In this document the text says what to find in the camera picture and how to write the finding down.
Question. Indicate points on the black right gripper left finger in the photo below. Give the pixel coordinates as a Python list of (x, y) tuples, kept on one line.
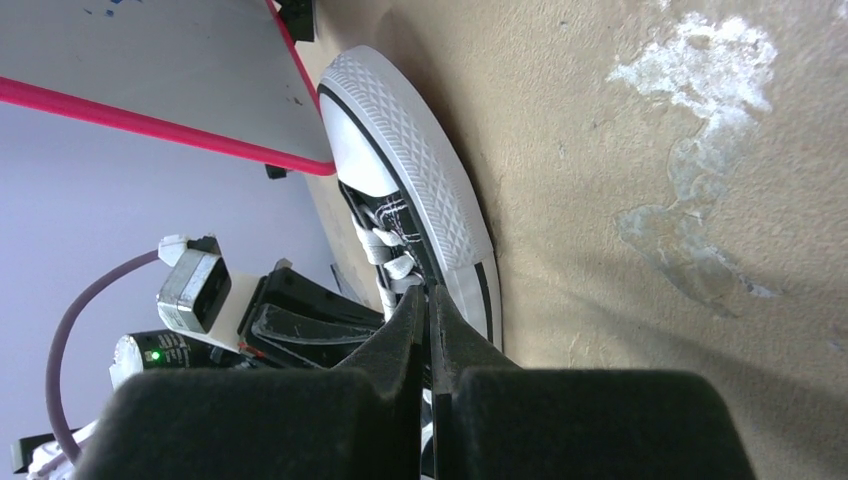
[(359, 420)]

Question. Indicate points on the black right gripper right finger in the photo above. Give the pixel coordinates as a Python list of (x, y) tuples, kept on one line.
[(496, 420)]

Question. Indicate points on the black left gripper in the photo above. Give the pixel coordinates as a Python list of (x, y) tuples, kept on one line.
[(293, 322)]

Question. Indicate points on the white shoelace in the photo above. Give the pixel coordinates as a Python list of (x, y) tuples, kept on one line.
[(385, 249)]

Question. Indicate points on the black canvas sneaker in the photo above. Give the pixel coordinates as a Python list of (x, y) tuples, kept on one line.
[(393, 156)]

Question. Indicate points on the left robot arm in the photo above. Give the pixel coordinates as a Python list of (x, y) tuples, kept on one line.
[(172, 354)]

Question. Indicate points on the black whiteboard stand foot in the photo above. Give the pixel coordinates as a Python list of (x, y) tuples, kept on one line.
[(275, 172), (298, 16)]

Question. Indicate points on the pink-framed whiteboard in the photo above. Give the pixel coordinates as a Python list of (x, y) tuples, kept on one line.
[(222, 76)]

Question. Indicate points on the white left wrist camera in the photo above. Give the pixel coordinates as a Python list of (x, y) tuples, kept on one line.
[(199, 291)]

